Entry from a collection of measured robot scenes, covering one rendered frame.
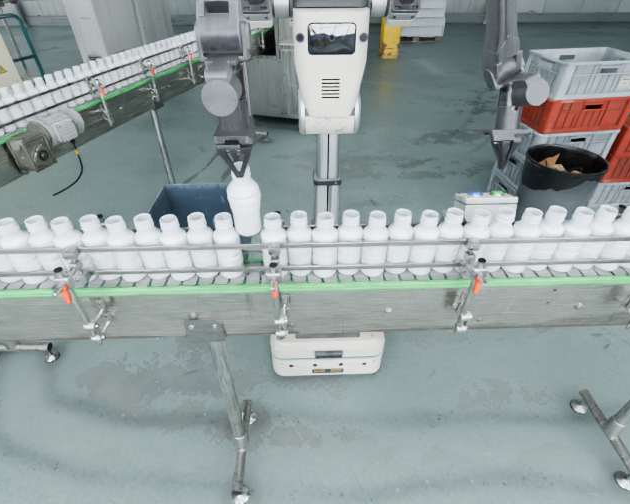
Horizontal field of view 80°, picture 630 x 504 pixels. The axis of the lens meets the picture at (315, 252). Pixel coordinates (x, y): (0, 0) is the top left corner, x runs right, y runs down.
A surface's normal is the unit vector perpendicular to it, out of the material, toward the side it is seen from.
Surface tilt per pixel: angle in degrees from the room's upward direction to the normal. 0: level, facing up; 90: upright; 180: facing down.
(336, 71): 90
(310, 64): 90
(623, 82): 90
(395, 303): 90
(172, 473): 0
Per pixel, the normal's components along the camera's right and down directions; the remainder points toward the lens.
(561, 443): 0.00, -0.78
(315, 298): 0.04, 0.62
